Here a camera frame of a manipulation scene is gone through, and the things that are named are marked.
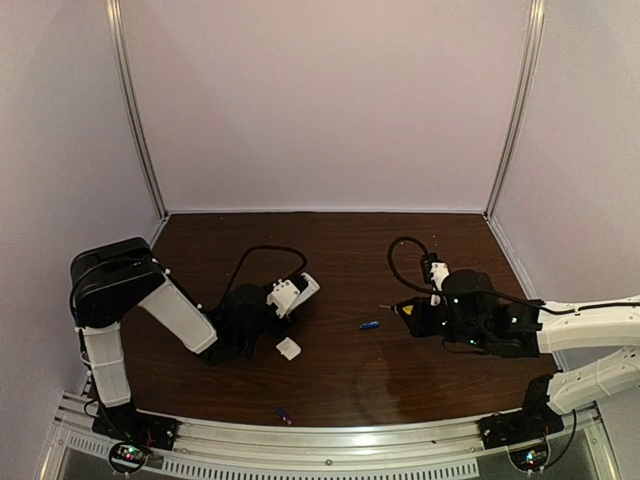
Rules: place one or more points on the purple battery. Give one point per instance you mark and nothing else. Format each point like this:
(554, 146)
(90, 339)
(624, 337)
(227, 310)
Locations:
(284, 416)

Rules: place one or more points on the right aluminium frame post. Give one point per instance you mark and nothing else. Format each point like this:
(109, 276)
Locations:
(534, 32)

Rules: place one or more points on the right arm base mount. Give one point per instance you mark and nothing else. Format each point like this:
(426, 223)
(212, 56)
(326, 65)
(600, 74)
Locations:
(525, 434)

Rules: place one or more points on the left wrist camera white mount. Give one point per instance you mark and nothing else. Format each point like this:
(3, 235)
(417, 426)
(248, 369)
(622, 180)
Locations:
(282, 296)

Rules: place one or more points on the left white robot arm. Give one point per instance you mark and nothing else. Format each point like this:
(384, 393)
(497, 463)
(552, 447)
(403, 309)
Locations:
(110, 281)

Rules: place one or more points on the white remote control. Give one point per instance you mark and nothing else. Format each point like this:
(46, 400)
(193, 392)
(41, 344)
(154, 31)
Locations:
(309, 287)

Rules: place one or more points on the white battery cover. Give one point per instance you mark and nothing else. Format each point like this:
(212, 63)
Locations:
(288, 348)

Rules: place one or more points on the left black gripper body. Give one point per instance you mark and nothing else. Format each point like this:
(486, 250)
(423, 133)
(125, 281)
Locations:
(239, 345)

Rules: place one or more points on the yellow handled screwdriver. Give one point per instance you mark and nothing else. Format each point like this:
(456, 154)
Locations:
(401, 309)

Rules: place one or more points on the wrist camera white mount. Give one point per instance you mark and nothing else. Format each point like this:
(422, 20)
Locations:
(282, 296)
(434, 272)

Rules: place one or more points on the aluminium frame post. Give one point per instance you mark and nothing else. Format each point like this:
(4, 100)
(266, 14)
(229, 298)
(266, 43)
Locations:
(132, 110)
(534, 32)

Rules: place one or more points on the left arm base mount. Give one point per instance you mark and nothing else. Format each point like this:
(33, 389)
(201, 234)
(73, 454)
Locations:
(138, 436)

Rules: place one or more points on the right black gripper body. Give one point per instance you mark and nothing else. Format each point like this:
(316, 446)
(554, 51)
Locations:
(420, 320)

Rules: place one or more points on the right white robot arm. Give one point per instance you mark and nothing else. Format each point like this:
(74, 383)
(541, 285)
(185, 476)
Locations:
(568, 326)

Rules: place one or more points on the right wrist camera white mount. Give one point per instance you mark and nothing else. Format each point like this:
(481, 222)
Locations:
(434, 272)

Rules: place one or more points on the left aluminium frame post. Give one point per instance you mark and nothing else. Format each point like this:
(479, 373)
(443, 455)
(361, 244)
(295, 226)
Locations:
(132, 110)

